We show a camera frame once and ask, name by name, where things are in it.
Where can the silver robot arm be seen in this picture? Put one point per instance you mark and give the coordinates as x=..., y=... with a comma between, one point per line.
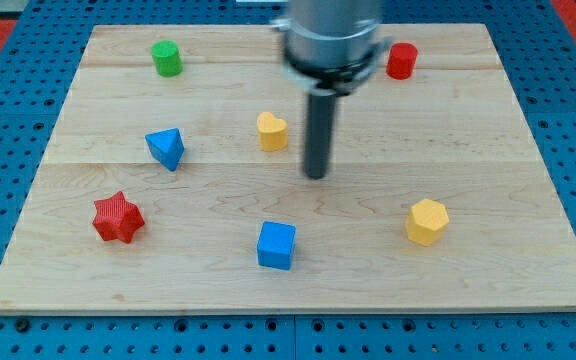
x=331, y=47

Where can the red star block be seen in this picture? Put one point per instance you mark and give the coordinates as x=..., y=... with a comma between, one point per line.
x=116, y=218

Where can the yellow heart block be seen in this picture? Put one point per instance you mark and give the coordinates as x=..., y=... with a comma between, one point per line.
x=272, y=131

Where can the blue cube block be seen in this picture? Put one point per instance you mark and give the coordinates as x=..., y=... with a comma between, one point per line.
x=275, y=246

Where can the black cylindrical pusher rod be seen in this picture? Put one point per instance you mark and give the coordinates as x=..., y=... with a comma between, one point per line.
x=320, y=116

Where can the wooden board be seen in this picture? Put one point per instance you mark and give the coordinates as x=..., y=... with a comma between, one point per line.
x=172, y=185

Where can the blue triangle block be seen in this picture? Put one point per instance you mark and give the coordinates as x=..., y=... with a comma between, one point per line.
x=166, y=147

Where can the yellow hexagon block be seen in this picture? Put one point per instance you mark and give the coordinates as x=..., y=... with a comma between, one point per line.
x=426, y=222

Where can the red cylinder block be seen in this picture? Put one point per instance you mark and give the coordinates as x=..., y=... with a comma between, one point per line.
x=401, y=61

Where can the green cylinder block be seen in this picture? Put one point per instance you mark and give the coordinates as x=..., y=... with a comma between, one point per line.
x=166, y=58

